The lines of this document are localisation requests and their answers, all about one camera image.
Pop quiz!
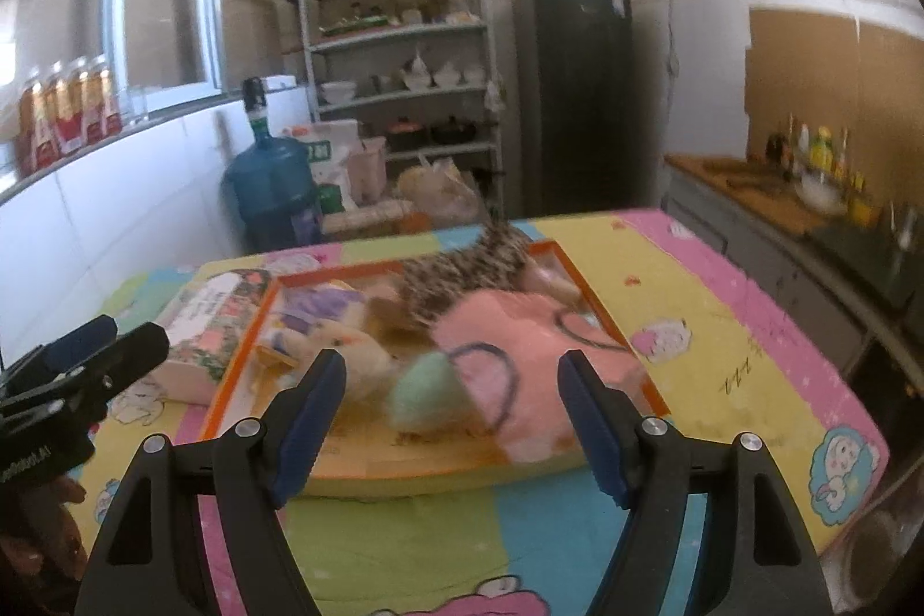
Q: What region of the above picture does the orange-rimmed cardboard box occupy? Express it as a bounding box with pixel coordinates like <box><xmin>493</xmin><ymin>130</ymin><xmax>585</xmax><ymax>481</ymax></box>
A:
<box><xmin>195</xmin><ymin>239</ymin><xmax>672</xmax><ymax>494</ymax></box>

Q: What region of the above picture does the wooden cutting board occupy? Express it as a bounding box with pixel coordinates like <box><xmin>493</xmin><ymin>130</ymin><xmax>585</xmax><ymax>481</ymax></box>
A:
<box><xmin>664</xmin><ymin>154</ymin><xmax>817</xmax><ymax>234</ymax></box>

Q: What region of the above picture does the leopard print scrunchie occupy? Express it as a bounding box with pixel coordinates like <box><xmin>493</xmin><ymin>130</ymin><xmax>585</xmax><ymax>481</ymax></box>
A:
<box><xmin>397</xmin><ymin>222</ymin><xmax>535</xmax><ymax>328</ymax></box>

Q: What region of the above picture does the cardboard wall sheet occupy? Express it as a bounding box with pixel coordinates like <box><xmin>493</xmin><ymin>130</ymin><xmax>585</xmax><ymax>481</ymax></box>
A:
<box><xmin>743</xmin><ymin>6</ymin><xmax>924</xmax><ymax>227</ymax></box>

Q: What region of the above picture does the pink plastic container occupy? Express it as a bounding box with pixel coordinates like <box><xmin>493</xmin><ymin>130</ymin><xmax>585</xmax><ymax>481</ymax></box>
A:
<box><xmin>348</xmin><ymin>137</ymin><xmax>389</xmax><ymax>206</ymax></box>

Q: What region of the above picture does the flat egg tray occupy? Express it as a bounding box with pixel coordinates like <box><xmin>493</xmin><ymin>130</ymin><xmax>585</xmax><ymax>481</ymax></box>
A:
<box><xmin>321</xmin><ymin>204</ymin><xmax>412</xmax><ymax>238</ymax></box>

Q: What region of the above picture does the white bowl with metal rim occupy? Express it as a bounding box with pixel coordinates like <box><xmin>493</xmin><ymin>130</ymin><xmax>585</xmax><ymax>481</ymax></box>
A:
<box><xmin>794</xmin><ymin>172</ymin><xmax>849</xmax><ymax>216</ymax></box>

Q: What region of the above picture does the black water pump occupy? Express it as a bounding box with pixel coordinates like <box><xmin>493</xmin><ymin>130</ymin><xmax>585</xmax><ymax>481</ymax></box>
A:
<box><xmin>241</xmin><ymin>77</ymin><xmax>271</xmax><ymax>144</ymax></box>

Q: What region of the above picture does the row of condiment bottles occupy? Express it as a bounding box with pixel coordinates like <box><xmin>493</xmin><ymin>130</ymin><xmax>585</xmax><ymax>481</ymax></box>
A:
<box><xmin>765</xmin><ymin>114</ymin><xmax>885</xmax><ymax>227</ymax></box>

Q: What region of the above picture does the person's left hand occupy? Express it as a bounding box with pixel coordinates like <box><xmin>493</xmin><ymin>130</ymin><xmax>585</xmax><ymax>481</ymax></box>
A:
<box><xmin>0</xmin><ymin>475</ymin><xmax>88</xmax><ymax>581</ymax></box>

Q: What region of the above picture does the blue water jug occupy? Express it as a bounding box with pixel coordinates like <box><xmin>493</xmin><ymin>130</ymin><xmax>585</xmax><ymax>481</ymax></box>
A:
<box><xmin>222</xmin><ymin>132</ymin><xmax>322</xmax><ymax>252</ymax></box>

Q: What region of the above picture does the green fluffy ball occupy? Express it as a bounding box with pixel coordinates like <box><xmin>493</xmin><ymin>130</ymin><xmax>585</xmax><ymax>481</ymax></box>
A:
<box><xmin>382</xmin><ymin>349</ymin><xmax>470</xmax><ymax>436</ymax></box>

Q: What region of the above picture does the black wok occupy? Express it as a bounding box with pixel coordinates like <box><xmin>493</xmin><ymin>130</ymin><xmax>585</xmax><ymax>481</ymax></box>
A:
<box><xmin>431</xmin><ymin>118</ymin><xmax>481</xmax><ymax>147</ymax></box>

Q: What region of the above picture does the clear plastic bag of food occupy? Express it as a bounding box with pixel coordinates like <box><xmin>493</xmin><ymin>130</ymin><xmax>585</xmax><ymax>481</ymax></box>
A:
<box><xmin>393</xmin><ymin>154</ymin><xmax>485</xmax><ymax>223</ymax></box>

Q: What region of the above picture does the round brown basin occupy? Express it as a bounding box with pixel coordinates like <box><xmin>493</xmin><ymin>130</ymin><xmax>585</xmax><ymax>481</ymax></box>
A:
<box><xmin>837</xmin><ymin>501</ymin><xmax>924</xmax><ymax>616</ymax></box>

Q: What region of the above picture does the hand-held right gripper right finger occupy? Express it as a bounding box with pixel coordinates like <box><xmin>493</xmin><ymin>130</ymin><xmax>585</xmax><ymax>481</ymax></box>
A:
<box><xmin>557</xmin><ymin>349</ymin><xmax>834</xmax><ymax>616</ymax></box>

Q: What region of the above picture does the sliding window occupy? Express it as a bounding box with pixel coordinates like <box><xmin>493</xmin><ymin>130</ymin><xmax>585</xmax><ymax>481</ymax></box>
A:
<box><xmin>0</xmin><ymin>0</ymin><xmax>225</xmax><ymax>104</ymax></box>

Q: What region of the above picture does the orange drink bottle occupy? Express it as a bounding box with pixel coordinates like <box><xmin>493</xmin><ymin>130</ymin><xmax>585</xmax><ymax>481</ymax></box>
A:
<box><xmin>16</xmin><ymin>74</ymin><xmax>62</xmax><ymax>177</ymax></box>
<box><xmin>97</xmin><ymin>54</ymin><xmax>124</xmax><ymax>137</ymax></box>
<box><xmin>76</xmin><ymin>59</ymin><xmax>106</xmax><ymax>144</ymax></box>
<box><xmin>47</xmin><ymin>64</ymin><xmax>84</xmax><ymax>155</ymax></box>

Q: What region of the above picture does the floral tissue box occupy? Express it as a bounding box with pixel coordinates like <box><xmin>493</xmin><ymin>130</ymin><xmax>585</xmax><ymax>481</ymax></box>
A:
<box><xmin>155</xmin><ymin>270</ymin><xmax>279</xmax><ymax>404</ymax></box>

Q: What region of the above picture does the striped cartoon blanket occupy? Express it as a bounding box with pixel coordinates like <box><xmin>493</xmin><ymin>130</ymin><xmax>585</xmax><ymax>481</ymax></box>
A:
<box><xmin>72</xmin><ymin>208</ymin><xmax>892</xmax><ymax>616</ymax></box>

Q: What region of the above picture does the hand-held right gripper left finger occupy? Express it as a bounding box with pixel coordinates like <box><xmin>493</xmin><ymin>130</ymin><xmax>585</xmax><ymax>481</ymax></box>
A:
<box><xmin>76</xmin><ymin>348</ymin><xmax>348</xmax><ymax>616</ymax></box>

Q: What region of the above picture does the black pot with red lid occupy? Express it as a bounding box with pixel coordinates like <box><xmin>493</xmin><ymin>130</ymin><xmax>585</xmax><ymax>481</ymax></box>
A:
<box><xmin>386</xmin><ymin>118</ymin><xmax>427</xmax><ymax>151</ymax></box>

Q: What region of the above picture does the bread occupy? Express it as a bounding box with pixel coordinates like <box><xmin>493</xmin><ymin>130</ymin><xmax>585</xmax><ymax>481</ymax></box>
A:
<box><xmin>429</xmin><ymin>288</ymin><xmax>643</xmax><ymax>465</ymax></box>

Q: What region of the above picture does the dark sink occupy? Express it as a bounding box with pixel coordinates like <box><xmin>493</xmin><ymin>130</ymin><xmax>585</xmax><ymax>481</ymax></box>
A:
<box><xmin>808</xmin><ymin>219</ymin><xmax>924</xmax><ymax>307</ymax></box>

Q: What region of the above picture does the dark refrigerator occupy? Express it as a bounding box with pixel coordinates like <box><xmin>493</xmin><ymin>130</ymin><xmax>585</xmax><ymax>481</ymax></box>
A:
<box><xmin>514</xmin><ymin>0</ymin><xmax>635</xmax><ymax>220</ymax></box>

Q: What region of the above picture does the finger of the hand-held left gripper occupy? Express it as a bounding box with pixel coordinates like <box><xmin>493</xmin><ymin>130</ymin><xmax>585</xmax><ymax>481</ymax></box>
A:
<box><xmin>0</xmin><ymin>322</ymin><xmax>172</xmax><ymax>425</ymax></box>
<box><xmin>0</xmin><ymin>314</ymin><xmax>120</xmax><ymax>386</ymax></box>

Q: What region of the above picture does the white sack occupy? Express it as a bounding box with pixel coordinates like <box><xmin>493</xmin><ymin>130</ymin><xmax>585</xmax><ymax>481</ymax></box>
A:
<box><xmin>285</xmin><ymin>120</ymin><xmax>362</xmax><ymax>213</ymax></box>

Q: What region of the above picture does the kitchen counter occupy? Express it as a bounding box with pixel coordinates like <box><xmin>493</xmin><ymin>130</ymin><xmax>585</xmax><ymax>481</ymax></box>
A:
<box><xmin>660</xmin><ymin>154</ymin><xmax>924</xmax><ymax>372</ymax></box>

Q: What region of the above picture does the white metal shelf rack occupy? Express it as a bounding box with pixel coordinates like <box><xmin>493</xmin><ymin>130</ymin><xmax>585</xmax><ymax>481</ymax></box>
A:
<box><xmin>299</xmin><ymin>0</ymin><xmax>506</xmax><ymax>220</ymax></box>

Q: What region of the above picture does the green tray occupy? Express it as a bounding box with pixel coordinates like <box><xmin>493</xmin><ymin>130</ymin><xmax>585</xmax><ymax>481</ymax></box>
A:
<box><xmin>321</xmin><ymin>13</ymin><xmax>394</xmax><ymax>34</ymax></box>

